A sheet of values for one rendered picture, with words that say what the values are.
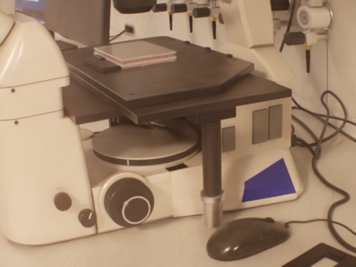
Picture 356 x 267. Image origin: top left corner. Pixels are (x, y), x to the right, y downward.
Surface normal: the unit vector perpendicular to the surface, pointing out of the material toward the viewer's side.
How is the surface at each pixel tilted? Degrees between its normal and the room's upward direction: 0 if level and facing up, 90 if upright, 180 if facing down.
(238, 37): 105
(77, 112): 0
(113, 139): 0
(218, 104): 90
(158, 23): 90
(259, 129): 90
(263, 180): 48
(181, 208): 90
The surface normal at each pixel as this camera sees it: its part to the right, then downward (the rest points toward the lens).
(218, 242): -0.61, -0.52
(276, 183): 0.30, -0.41
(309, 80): -0.89, 0.18
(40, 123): 0.46, 0.29
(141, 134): -0.04, -0.94
